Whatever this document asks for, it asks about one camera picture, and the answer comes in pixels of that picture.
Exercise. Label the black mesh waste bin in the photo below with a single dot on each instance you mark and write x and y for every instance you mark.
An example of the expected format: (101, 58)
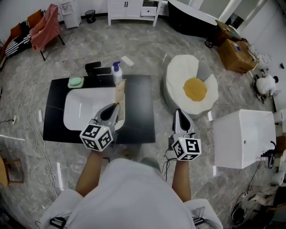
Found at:
(90, 17)

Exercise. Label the white water dispenser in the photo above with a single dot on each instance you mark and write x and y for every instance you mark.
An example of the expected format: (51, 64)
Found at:
(72, 20)

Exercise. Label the egg-shaped white beanbag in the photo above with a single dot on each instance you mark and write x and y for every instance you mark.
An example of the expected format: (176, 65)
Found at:
(178, 67)

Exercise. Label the round wooden table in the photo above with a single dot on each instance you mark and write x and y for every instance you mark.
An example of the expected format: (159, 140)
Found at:
(2, 172)

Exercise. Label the black bag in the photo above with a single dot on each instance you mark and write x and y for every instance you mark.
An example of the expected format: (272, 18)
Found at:
(238, 214)

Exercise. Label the open cardboard box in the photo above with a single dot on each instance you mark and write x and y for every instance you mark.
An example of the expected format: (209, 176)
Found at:
(225, 31)

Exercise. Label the person's left shoe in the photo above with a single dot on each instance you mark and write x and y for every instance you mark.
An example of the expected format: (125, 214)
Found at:
(126, 152)

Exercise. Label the small orange cushion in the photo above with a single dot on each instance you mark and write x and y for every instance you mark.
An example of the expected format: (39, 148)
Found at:
(15, 30)

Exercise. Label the chair with pink cover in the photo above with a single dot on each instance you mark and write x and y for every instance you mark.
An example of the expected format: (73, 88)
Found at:
(45, 29)

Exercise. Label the dark vanity with black top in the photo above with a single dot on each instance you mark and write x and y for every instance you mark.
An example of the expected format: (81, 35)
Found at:
(138, 111)

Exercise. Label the person's right forearm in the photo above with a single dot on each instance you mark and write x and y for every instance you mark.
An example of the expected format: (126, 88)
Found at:
(181, 181)

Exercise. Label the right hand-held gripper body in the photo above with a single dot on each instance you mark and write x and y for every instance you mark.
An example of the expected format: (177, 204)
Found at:
(186, 148)

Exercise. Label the black curved tap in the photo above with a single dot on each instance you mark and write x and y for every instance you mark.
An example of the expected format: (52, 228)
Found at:
(267, 153)

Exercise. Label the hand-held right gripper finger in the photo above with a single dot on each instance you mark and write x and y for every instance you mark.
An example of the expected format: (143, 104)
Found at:
(185, 123)
(176, 125)

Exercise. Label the black faucet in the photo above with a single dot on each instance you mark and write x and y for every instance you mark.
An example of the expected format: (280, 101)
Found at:
(96, 67)

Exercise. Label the black freestanding bathtub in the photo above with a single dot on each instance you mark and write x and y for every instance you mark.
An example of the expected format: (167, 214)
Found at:
(187, 20)

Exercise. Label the large cardboard box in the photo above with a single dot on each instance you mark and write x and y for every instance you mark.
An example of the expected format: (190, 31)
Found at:
(232, 56)

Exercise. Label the person's left forearm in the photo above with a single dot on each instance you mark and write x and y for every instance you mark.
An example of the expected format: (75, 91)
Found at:
(89, 174)

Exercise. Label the person's white shirt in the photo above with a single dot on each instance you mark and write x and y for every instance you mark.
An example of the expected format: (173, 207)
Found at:
(129, 196)

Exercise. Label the black and white striped sofa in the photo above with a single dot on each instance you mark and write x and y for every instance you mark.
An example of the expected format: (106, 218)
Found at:
(15, 45)

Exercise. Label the person's grey trousers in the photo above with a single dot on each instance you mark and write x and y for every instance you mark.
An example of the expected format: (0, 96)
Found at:
(150, 164)

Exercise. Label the white sink basin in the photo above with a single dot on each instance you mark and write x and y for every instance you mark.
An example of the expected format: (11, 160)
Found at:
(78, 107)

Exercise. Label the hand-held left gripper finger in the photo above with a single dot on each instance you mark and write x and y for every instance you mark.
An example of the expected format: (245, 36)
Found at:
(115, 116)
(106, 114)

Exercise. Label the white plush toy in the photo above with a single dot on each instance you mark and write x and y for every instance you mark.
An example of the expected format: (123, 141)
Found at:
(266, 85)
(263, 60)

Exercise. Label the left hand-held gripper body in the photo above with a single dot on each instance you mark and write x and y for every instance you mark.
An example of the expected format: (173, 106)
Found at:
(96, 137)

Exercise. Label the long white power strip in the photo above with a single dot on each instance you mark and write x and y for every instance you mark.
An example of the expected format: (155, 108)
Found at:
(40, 115)

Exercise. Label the flat white power strip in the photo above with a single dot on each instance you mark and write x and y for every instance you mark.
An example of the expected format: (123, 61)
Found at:
(127, 60)

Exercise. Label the white rectangular bathtub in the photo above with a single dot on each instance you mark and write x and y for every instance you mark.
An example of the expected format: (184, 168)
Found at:
(236, 138)

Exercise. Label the white paper roll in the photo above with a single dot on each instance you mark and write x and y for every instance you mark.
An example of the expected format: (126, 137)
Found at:
(279, 178)
(280, 117)

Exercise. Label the dark wooden stool frame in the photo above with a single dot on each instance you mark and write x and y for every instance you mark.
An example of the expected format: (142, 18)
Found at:
(13, 159)

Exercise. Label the green soap dish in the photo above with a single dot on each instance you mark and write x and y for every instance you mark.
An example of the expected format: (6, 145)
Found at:
(76, 81)

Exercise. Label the white bottle with blue pump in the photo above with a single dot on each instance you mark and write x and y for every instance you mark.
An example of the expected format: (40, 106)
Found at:
(117, 76)

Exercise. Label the large orange cushion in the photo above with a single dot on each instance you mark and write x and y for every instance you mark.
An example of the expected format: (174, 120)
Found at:
(34, 19)

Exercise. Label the white bathroom cabinet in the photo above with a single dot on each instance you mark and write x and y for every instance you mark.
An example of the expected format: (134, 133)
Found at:
(125, 9)

